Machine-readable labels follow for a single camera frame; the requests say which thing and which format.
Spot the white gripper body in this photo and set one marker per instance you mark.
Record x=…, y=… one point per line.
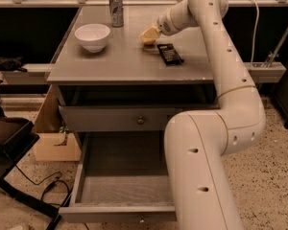
x=166, y=24

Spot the orange fruit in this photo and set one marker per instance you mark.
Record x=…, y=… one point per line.
x=149, y=42

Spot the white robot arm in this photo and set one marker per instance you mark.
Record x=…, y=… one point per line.
x=195, y=141

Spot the grey drawer cabinet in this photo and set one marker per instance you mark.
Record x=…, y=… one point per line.
x=127, y=72

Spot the closed grey upper drawer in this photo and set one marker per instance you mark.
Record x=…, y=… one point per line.
x=122, y=117

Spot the open grey middle drawer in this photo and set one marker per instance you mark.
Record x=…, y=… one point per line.
x=121, y=177

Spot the silver drink can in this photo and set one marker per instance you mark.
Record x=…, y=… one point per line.
x=116, y=12

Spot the white ceramic bowl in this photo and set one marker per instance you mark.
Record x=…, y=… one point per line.
x=93, y=37

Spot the cardboard box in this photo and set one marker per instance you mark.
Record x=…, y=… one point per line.
x=55, y=142

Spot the black chair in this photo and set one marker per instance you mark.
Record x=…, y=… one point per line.
x=16, y=139

